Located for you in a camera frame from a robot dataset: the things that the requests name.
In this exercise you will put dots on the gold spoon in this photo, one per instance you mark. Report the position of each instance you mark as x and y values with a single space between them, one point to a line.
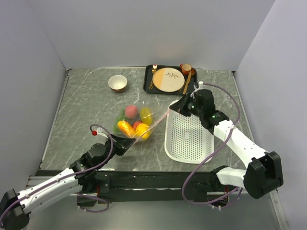
193 73

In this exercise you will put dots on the yellow bell pepper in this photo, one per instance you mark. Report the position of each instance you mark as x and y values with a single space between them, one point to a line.
142 131

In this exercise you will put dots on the aluminium rail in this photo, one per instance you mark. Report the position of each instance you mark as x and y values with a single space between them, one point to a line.
38 180

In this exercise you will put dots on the orange mango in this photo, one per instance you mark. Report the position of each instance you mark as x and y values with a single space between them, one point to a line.
126 129

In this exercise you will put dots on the yellow-green mango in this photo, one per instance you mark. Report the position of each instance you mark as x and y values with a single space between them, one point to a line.
146 116

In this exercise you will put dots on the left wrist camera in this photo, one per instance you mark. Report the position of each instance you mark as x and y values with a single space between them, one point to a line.
99 131

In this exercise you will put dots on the pink peach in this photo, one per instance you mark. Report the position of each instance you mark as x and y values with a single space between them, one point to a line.
131 111

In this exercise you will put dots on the red strawberry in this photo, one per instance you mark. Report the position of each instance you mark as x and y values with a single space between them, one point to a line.
136 124

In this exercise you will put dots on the gold fork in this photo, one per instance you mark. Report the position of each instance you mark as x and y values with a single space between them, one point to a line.
154 69

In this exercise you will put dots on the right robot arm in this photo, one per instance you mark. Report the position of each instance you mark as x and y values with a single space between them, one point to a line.
263 170

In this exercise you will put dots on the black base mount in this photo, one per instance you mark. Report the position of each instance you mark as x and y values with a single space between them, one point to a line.
121 186

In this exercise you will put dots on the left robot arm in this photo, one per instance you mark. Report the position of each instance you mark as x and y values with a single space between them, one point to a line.
16 208

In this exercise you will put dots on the gold knife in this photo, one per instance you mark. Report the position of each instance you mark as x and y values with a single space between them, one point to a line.
187 82

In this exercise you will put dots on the green grape bunch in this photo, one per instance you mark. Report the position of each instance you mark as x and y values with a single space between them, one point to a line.
116 129

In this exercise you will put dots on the clear zip top bag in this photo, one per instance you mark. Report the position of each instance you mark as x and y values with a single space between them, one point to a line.
157 114

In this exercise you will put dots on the white plastic basket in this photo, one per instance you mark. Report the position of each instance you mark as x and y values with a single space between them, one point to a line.
186 140

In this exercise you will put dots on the small brown cup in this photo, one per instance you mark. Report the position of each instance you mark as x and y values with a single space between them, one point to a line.
185 68

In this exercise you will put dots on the white and brown bowl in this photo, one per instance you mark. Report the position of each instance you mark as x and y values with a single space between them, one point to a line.
118 83

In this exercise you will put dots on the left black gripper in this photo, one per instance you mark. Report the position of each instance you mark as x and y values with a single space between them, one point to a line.
122 143

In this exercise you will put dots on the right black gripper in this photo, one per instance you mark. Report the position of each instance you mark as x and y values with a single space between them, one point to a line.
180 106

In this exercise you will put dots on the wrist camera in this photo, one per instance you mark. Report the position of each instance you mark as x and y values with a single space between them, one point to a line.
198 87
99 131

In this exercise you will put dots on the cream and peach plate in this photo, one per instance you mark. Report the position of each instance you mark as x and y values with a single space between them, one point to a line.
168 79

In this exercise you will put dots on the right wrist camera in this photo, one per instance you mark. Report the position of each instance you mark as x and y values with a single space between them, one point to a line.
198 87

